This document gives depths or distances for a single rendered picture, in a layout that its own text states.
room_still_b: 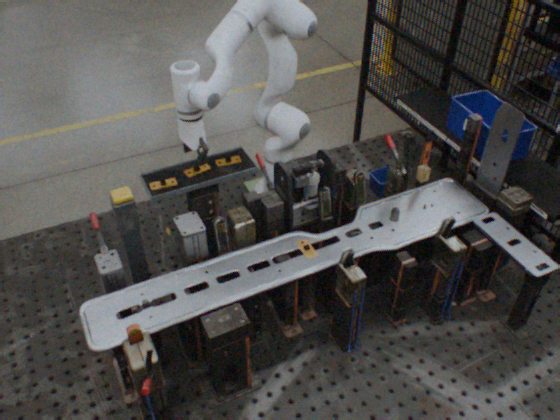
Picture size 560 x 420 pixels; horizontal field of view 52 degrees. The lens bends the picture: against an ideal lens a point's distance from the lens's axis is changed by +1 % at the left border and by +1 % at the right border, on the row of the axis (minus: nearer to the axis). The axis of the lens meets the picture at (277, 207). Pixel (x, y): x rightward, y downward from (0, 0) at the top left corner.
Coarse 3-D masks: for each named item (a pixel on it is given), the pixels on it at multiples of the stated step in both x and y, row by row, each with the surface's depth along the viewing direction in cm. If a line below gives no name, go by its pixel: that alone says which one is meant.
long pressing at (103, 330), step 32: (416, 192) 205; (448, 192) 205; (352, 224) 191; (384, 224) 192; (416, 224) 192; (224, 256) 180; (256, 256) 180; (320, 256) 180; (128, 288) 170; (160, 288) 170; (224, 288) 170; (256, 288) 170; (96, 320) 161; (128, 320) 161; (160, 320) 161
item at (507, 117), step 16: (496, 112) 191; (512, 112) 185; (496, 128) 193; (512, 128) 187; (496, 144) 195; (512, 144) 189; (496, 160) 198; (480, 176) 207; (496, 176) 200; (496, 192) 202
